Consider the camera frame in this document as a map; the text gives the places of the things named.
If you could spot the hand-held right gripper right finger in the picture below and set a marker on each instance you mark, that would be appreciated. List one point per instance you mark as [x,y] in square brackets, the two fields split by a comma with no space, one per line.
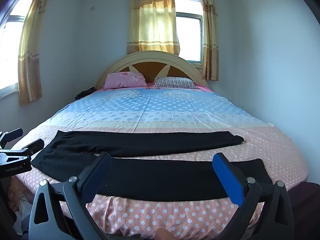
[228,180]

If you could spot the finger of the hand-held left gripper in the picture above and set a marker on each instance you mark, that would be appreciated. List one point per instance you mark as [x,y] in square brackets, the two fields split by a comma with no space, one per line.
[33,146]
[12,134]

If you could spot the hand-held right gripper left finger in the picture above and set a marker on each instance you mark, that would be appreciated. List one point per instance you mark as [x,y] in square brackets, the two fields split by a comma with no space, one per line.
[96,178]

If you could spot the black pants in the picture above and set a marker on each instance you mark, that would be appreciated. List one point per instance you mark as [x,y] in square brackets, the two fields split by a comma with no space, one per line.
[155,177]

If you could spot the person's right hand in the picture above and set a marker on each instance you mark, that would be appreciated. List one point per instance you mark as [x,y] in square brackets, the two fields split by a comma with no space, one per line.
[163,235]

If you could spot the black cloth beside bed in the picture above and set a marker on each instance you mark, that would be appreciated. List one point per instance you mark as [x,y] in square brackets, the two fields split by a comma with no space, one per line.
[85,93]

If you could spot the dark maroon cloth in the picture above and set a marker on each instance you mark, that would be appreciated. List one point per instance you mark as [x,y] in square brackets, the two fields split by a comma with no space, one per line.
[303,205]

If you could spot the long yellow curtain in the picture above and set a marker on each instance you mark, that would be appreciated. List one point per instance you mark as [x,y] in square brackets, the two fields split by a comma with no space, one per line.
[31,55]

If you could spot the polka dot bed sheet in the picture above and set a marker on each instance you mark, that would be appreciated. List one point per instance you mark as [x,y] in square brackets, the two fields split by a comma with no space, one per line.
[155,112]

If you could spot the side window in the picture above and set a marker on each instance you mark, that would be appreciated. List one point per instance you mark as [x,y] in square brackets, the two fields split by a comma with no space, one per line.
[10,45]

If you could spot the pink floral pillow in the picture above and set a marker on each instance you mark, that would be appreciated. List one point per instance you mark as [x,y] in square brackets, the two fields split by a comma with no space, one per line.
[125,80]

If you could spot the striped pillow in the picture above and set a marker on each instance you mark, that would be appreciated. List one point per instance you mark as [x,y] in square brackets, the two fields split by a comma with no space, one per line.
[175,82]

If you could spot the cream wooden headboard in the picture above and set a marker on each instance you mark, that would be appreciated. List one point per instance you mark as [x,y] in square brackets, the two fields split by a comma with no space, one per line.
[150,56]

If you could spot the narrow yellow curtain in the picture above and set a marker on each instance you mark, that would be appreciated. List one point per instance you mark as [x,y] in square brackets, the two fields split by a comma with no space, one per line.
[210,35]

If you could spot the window behind headboard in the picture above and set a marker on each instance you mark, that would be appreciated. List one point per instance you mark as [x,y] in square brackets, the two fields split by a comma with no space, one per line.
[188,37]

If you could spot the wide yellow curtain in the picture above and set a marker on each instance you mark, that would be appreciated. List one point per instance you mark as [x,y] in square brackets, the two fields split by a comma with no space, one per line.
[152,17]

